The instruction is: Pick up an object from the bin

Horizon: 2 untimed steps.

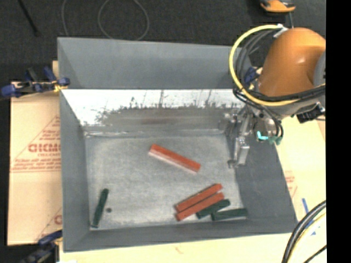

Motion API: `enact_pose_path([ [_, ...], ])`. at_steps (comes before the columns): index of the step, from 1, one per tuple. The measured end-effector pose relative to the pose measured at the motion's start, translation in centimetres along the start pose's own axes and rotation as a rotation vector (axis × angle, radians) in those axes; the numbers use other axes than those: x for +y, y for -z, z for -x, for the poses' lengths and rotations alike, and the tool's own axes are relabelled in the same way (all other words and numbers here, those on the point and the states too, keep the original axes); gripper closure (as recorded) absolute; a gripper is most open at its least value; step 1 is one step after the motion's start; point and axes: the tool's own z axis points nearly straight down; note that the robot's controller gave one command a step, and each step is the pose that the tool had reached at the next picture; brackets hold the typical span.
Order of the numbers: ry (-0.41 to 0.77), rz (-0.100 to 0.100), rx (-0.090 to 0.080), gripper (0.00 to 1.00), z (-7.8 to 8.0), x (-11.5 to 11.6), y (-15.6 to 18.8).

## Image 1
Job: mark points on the grey metal bin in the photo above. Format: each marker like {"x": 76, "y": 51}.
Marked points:
{"x": 153, "y": 174}

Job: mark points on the brown cardboard board red print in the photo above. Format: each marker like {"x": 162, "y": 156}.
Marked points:
{"x": 33, "y": 174}

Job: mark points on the dark green flat block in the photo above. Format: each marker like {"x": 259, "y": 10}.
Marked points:
{"x": 100, "y": 207}
{"x": 230, "y": 214}
{"x": 216, "y": 207}

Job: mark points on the black cylinder on white bracket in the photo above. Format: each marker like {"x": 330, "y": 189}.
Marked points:
{"x": 308, "y": 116}

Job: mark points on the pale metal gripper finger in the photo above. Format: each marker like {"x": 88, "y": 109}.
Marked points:
{"x": 243, "y": 152}
{"x": 232, "y": 153}

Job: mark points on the red-brown flat block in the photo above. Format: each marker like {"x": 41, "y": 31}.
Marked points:
{"x": 198, "y": 197}
{"x": 174, "y": 158}
{"x": 200, "y": 206}

